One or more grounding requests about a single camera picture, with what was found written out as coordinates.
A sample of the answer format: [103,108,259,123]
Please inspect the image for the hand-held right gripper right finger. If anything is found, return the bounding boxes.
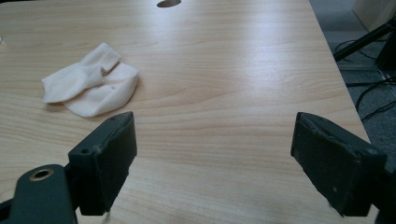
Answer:
[290,111,388,217]

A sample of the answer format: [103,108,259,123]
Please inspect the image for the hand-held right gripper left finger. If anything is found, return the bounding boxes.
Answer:
[67,111,138,217]

